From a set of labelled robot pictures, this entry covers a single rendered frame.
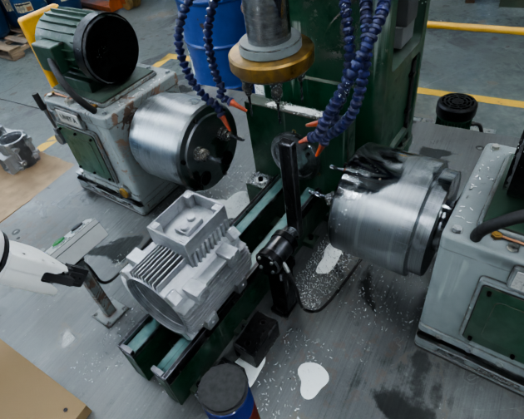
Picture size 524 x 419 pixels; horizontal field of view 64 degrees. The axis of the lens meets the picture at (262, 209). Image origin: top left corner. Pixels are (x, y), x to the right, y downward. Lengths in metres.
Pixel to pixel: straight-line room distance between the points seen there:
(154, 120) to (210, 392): 0.78
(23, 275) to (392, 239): 0.61
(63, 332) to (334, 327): 0.68
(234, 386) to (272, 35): 0.63
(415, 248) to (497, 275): 0.15
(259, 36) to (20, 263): 0.57
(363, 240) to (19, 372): 0.74
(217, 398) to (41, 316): 0.83
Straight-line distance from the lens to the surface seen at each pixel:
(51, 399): 1.04
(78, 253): 1.00
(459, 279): 0.82
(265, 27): 0.87
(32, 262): 0.68
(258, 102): 1.13
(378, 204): 0.83
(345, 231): 0.87
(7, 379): 1.03
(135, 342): 0.97
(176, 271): 0.81
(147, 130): 1.16
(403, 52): 1.20
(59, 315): 1.26
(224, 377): 0.54
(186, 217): 0.84
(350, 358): 1.00
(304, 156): 1.11
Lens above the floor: 1.70
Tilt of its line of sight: 44 degrees down
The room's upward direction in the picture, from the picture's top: 10 degrees counter-clockwise
